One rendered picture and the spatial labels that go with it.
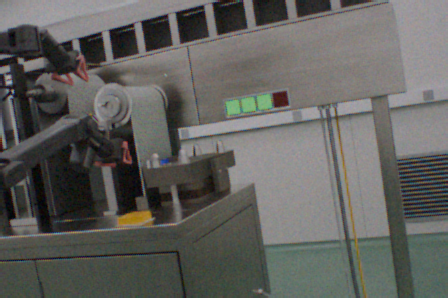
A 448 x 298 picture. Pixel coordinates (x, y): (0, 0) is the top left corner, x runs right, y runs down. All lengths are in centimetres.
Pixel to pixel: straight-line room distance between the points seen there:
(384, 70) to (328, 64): 19
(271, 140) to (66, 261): 293
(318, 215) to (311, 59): 261
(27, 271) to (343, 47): 125
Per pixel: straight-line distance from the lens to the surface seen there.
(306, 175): 426
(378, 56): 180
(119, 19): 214
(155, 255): 144
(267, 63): 187
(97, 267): 155
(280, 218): 438
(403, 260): 205
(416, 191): 417
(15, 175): 113
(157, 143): 184
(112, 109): 173
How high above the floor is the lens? 114
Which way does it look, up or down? 3 degrees down
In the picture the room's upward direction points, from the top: 9 degrees counter-clockwise
